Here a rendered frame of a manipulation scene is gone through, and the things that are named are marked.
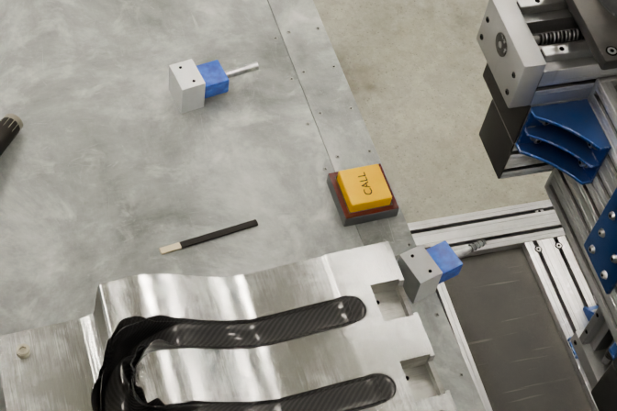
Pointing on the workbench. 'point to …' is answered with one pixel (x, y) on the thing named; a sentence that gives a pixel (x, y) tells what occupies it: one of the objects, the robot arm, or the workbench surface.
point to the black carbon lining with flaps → (237, 339)
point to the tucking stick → (207, 237)
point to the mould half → (132, 305)
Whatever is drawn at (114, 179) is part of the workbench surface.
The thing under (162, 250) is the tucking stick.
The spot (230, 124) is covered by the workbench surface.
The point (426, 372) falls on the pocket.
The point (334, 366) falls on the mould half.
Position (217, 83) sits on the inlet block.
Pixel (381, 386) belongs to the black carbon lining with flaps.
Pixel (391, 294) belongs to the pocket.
